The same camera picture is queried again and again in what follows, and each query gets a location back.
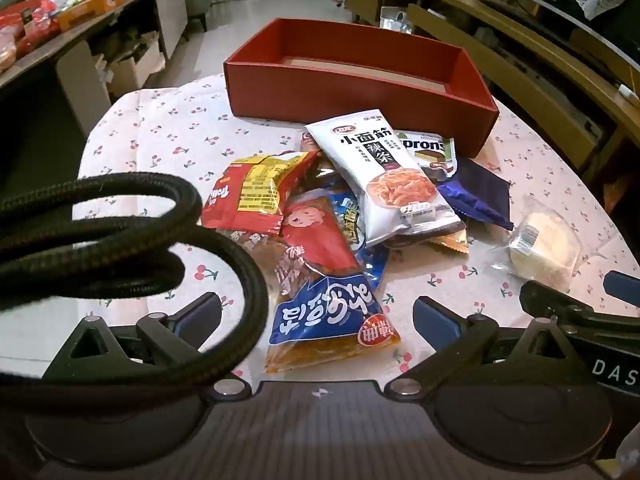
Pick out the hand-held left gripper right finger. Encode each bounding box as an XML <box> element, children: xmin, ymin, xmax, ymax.
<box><xmin>384</xmin><ymin>296</ymin><xmax>601</xmax><ymax>398</ymax></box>

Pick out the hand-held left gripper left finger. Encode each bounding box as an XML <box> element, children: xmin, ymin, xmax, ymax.
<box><xmin>42</xmin><ymin>291</ymin><xmax>253</xmax><ymax>401</ymax></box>

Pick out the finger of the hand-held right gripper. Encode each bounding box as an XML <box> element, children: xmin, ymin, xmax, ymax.
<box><xmin>519</xmin><ymin>280</ymin><xmax>640</xmax><ymax>333</ymax></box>
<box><xmin>603</xmin><ymin>270</ymin><xmax>640</xmax><ymax>297</ymax></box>

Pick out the clear cake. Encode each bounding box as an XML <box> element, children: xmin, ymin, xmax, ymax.
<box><xmin>492</xmin><ymin>195</ymin><xmax>583</xmax><ymax>293</ymax></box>

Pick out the brown orange snack packet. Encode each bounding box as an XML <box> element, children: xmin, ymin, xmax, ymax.
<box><xmin>385</xmin><ymin>227</ymin><xmax>471</xmax><ymax>256</ymax></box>

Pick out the blue orange snack packet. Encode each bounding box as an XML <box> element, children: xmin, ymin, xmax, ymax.
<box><xmin>264</xmin><ymin>272</ymin><xmax>402</xmax><ymax>376</ymax></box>

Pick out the dark blue snack packet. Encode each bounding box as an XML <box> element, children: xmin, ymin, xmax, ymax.
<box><xmin>435</xmin><ymin>157</ymin><xmax>515</xmax><ymax>231</ymax></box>

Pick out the red yellow snack packet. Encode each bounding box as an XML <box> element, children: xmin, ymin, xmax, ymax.
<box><xmin>200</xmin><ymin>150</ymin><xmax>321</xmax><ymax>238</ymax></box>

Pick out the red cartoon face packet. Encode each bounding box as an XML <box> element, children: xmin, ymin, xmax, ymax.
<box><xmin>277</xmin><ymin>195</ymin><xmax>361</xmax><ymax>301</ymax></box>

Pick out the white snack packet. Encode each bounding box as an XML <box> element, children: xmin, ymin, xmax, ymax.
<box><xmin>304</xmin><ymin>109</ymin><xmax>463</xmax><ymax>248</ymax></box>

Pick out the green white wafer packet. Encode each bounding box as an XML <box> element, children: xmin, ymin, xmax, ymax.
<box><xmin>395</xmin><ymin>131</ymin><xmax>458</xmax><ymax>181</ymax></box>

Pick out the dark brown snack packet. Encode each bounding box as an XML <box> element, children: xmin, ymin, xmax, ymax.
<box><xmin>299</xmin><ymin>130</ymin><xmax>361</xmax><ymax>198</ymax></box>

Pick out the red cardboard box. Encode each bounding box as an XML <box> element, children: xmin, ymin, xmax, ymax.
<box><xmin>222</xmin><ymin>17</ymin><xmax>501</xmax><ymax>158</ymax></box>

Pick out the white cardboard box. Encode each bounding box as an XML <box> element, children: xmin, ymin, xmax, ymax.
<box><xmin>107</xmin><ymin>30</ymin><xmax>166</xmax><ymax>101</ymax></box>

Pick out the silver foil bag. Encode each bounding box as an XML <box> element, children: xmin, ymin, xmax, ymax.
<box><xmin>380</xmin><ymin>6</ymin><xmax>416</xmax><ymax>36</ymax></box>

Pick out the dark long side table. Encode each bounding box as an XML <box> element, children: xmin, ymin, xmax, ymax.
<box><xmin>0</xmin><ymin>0</ymin><xmax>188</xmax><ymax>126</ymax></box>

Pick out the orange red food packet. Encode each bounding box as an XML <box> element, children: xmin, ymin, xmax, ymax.
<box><xmin>0</xmin><ymin>35</ymin><xmax>18</xmax><ymax>73</ymax></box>

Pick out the orange flat box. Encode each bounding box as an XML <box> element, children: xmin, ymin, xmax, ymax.
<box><xmin>55</xmin><ymin>0</ymin><xmax>128</xmax><ymax>33</ymax></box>

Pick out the red plastic bag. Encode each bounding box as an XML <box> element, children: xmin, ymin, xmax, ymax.
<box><xmin>0</xmin><ymin>0</ymin><xmax>61</xmax><ymax>58</ymax></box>

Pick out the black braided cable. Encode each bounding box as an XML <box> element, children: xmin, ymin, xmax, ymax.
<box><xmin>0</xmin><ymin>172</ymin><xmax>271</xmax><ymax>396</ymax></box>

